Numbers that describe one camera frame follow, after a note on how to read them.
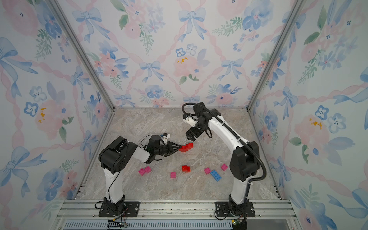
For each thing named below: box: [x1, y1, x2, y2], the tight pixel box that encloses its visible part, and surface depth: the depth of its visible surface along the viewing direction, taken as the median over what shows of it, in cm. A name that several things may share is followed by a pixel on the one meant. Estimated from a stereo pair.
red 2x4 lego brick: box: [178, 144, 191, 153], surface depth 95 cm
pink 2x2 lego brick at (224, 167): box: [220, 163, 229, 172], surface depth 90 cm
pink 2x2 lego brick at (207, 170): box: [204, 167, 212, 175], surface depth 88 cm
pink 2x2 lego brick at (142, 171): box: [138, 168, 146, 176], surface depth 87 cm
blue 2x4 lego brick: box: [210, 169, 222, 182], surface depth 85 cm
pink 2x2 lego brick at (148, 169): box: [144, 165, 152, 174], surface depth 88 cm
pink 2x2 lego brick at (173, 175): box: [170, 171, 177, 179], surface depth 86 cm
